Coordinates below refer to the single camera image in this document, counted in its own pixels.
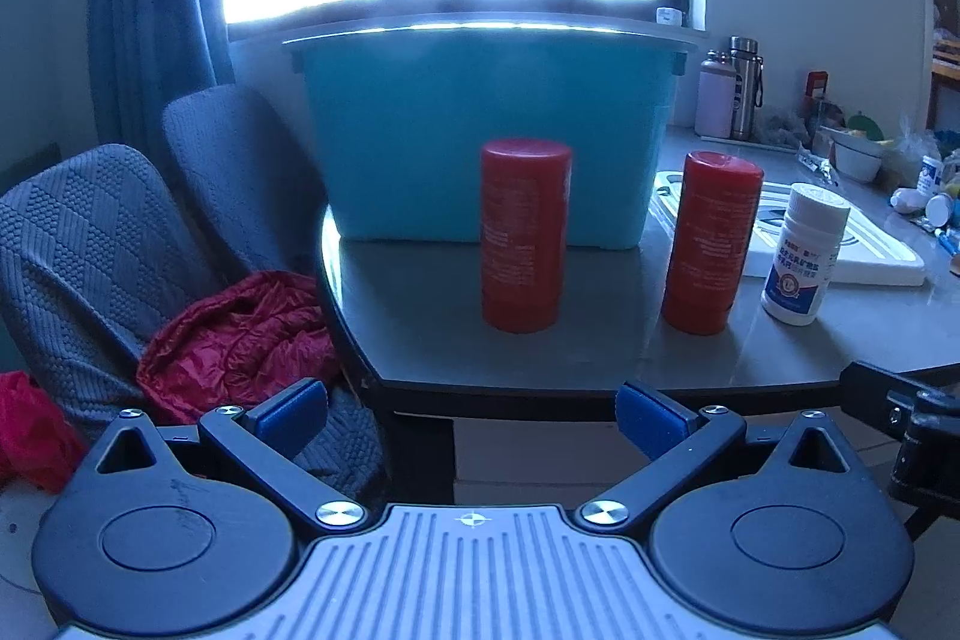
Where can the white pill bottle blue label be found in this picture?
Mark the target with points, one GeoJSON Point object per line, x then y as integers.
{"type": "Point", "coordinates": [802, 250]}

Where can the clear plastic bag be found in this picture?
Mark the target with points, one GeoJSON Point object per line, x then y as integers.
{"type": "Point", "coordinates": [911, 149]}

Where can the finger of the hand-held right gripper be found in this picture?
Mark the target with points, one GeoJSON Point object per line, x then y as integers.
{"type": "Point", "coordinates": [870, 389]}

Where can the white storage bin lid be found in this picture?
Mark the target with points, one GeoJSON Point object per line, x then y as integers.
{"type": "Point", "coordinates": [870, 250]}

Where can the clear plastic packet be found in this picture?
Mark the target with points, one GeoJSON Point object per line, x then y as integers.
{"type": "Point", "coordinates": [817, 168]}

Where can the red cylindrical can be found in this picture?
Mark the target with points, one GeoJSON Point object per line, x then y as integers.
{"type": "Point", "coordinates": [525, 235]}
{"type": "Point", "coordinates": [709, 242]}

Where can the red cloth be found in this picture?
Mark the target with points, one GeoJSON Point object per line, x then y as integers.
{"type": "Point", "coordinates": [34, 430]}

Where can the small white capped pill bottle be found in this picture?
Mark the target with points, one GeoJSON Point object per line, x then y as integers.
{"type": "Point", "coordinates": [939, 209]}

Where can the red box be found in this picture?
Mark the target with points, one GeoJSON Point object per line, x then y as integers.
{"type": "Point", "coordinates": [817, 85]}

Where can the blue and white medicine box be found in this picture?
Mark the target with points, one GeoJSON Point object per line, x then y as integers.
{"type": "Point", "coordinates": [930, 175]}

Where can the grey knitted chair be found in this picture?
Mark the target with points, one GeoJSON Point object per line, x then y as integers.
{"type": "Point", "coordinates": [225, 175]}
{"type": "Point", "coordinates": [82, 265]}

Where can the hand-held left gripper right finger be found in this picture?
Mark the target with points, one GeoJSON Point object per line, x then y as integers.
{"type": "Point", "coordinates": [651, 421]}

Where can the grey desktop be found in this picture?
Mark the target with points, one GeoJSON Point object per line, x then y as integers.
{"type": "Point", "coordinates": [600, 355]}

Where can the pink water bottle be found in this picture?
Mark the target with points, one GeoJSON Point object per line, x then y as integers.
{"type": "Point", "coordinates": [714, 100]}

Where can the red puffer jacket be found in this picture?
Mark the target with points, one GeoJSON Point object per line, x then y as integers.
{"type": "Point", "coordinates": [232, 347]}

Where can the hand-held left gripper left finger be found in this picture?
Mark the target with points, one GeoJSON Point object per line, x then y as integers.
{"type": "Point", "coordinates": [289, 416]}

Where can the steel thermos flask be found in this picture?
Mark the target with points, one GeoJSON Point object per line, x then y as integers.
{"type": "Point", "coordinates": [745, 89]}

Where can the white ceramic bowl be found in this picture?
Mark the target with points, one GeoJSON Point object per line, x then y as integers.
{"type": "Point", "coordinates": [859, 156]}

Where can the teal plastic storage bin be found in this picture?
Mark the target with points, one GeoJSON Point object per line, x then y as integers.
{"type": "Point", "coordinates": [487, 130]}

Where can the white lotion bottle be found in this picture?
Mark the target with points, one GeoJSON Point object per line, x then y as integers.
{"type": "Point", "coordinates": [909, 201]}

